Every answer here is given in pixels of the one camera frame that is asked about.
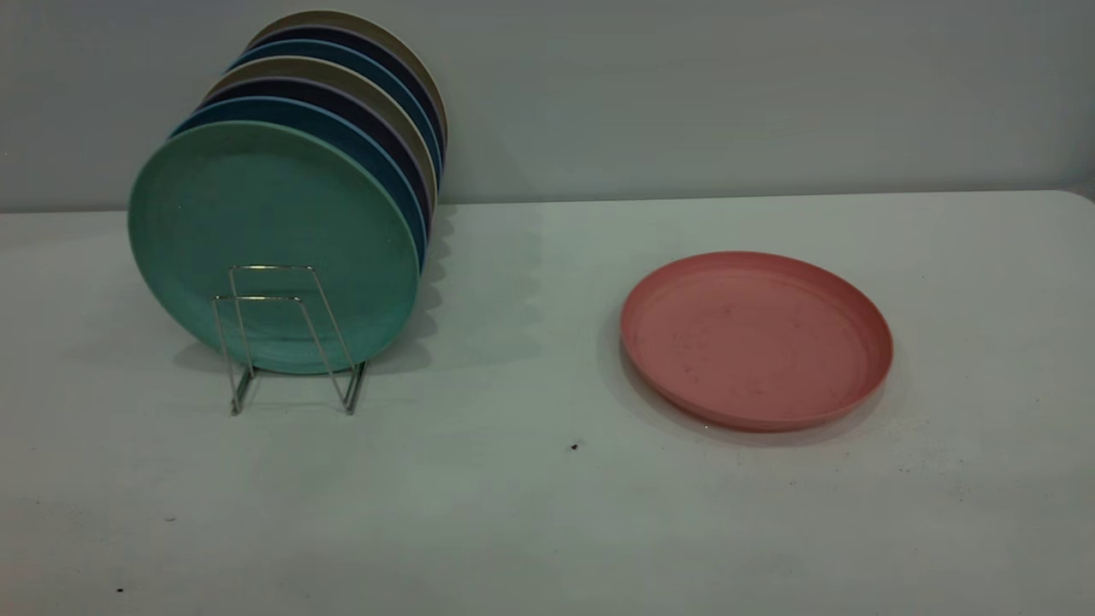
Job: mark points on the pink round plate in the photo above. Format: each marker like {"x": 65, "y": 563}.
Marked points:
{"x": 753, "y": 342}

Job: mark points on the green round plate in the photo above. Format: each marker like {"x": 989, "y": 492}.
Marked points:
{"x": 257, "y": 214}

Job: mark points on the blue round plate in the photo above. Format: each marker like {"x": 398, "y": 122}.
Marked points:
{"x": 308, "y": 48}
{"x": 282, "y": 109}

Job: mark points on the navy round plate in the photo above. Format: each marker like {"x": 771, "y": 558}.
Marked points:
{"x": 325, "y": 34}
{"x": 282, "y": 87}

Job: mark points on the beige round plate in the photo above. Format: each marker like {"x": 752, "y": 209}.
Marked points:
{"x": 325, "y": 17}
{"x": 291, "y": 67}

